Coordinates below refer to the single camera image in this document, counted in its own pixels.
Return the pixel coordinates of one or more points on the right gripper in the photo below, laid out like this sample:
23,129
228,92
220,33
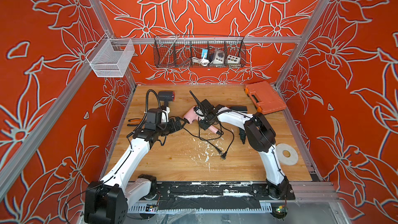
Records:
202,125

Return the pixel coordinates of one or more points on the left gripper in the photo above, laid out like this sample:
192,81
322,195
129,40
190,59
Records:
173,128

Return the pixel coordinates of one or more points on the pink hair dryer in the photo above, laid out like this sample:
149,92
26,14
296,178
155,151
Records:
194,114

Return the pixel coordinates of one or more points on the dark green hair dryer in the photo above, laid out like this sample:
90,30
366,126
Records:
242,133

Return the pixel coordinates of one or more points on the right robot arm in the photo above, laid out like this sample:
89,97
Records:
259,134

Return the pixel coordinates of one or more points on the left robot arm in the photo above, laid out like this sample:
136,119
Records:
108,200

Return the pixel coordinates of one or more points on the black hair dryer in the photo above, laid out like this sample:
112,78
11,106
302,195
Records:
165,97

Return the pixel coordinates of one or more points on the orange tool case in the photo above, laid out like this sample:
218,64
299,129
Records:
265,98

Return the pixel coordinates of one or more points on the white power adapter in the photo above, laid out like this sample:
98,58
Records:
218,57

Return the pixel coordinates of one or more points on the white socket cube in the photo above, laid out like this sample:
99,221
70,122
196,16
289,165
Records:
233,61

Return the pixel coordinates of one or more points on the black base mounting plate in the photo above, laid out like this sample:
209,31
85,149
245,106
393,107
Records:
212,196

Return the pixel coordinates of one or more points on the blue small box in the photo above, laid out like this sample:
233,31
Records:
204,54

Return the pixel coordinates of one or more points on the white tape roll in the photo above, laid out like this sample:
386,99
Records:
287,155

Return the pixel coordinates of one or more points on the clear plastic bin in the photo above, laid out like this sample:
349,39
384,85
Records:
105,61

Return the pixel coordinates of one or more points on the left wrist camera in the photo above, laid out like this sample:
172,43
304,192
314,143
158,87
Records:
165,114

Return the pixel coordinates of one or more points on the orange handled pliers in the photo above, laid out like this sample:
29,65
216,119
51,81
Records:
134,122

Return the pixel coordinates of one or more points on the black wire wall basket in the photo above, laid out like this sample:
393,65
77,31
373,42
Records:
184,50

